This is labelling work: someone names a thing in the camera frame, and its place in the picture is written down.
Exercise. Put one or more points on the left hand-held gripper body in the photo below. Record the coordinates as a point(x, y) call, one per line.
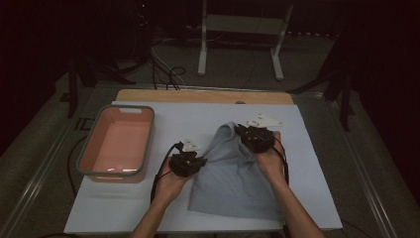
point(185, 163)

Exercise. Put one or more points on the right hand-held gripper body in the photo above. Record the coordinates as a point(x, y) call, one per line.
point(257, 139)

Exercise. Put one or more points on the light blue garment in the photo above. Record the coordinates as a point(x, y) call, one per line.
point(228, 185)

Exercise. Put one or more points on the pink plastic basin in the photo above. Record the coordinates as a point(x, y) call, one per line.
point(119, 145)

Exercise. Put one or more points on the person's left hand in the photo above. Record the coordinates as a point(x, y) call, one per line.
point(168, 186)

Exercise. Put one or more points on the person's right hand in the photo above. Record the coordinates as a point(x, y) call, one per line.
point(272, 167)

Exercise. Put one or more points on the white table board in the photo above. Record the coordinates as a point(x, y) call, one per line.
point(185, 122)

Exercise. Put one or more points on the black tripod stand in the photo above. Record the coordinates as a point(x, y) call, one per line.
point(345, 109)
point(72, 92)

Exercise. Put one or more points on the white metal stand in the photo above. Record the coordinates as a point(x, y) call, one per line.
point(244, 24)

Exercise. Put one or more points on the black floor outlet frame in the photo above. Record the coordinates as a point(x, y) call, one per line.
point(78, 124)

